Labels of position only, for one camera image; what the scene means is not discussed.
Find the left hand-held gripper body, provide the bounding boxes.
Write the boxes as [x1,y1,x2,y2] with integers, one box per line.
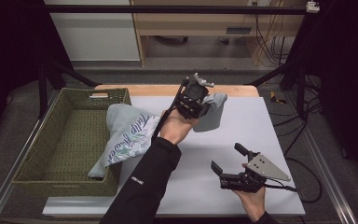
[176,72,215,120]

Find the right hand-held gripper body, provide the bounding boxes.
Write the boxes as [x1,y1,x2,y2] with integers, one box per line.
[218,151,293,194]

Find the light blue printed sweatshirt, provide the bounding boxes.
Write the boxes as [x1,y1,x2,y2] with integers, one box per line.
[87,91,228,180]

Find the green woven basket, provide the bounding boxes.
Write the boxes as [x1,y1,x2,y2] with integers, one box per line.
[10,87,132,198]

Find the person's right hand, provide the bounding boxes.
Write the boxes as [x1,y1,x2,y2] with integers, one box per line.
[232,162,268,224]

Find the person's left hand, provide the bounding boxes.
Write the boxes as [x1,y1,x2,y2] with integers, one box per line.
[158,108,200,146]

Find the light grey table board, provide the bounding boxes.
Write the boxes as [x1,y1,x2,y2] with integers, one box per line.
[42,95,307,218]

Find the yellow and black tape piece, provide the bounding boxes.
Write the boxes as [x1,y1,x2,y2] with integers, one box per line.
[269,91,288,105]

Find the wooden desk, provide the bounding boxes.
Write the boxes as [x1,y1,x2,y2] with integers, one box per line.
[130,0,307,67]

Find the black stand legs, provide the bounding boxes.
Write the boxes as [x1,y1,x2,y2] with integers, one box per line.
[247,60,308,119]
[37,58,103,119]

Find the white cabinet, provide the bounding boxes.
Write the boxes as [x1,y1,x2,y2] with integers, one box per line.
[43,0,141,63]

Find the black curtain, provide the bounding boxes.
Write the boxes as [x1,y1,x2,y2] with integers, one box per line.
[287,0,358,190]
[0,0,73,150]

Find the small white device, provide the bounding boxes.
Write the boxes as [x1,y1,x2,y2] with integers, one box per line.
[305,1,321,14]

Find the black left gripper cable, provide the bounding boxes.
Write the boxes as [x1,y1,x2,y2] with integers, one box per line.
[151,77,190,139]

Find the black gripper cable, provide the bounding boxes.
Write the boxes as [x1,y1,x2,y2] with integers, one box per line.
[151,77,190,139]
[263,157,324,205]

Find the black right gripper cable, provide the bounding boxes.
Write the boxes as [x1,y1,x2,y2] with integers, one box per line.
[263,157,324,205]

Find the black floor cables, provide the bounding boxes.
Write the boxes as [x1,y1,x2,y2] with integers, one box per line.
[268,74,325,158]

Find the aluminium frame rail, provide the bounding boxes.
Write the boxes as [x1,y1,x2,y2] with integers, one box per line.
[287,92,358,224]
[0,90,62,224]

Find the black frame crossbar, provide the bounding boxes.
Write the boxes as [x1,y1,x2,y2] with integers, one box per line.
[43,4,309,16]

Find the bundle of hanging cables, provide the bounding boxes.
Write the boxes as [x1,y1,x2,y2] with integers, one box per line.
[251,1,295,67]

